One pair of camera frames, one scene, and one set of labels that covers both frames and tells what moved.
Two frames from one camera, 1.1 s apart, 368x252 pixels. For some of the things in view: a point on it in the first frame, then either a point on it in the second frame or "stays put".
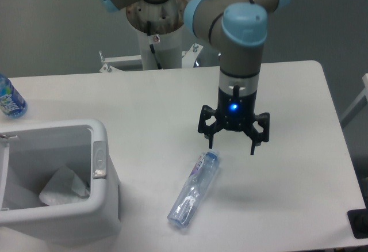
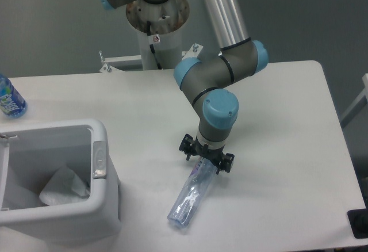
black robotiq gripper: (235, 113) to (188, 146)
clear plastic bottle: (200, 178) stays put
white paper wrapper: (65, 187) stays put
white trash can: (31, 155) stays put
